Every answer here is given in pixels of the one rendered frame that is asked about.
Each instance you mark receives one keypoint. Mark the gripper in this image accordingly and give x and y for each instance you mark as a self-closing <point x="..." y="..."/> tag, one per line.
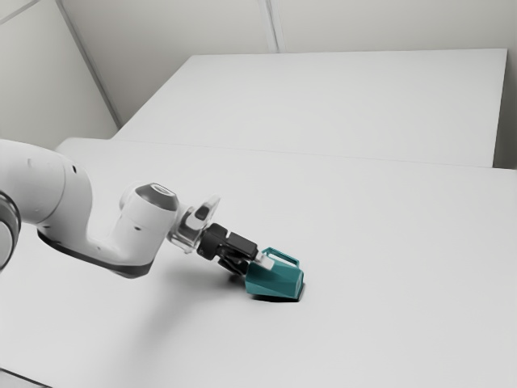
<point x="213" y="241"/>

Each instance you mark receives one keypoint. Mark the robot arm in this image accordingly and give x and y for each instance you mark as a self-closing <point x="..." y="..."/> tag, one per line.
<point x="72" y="210"/>

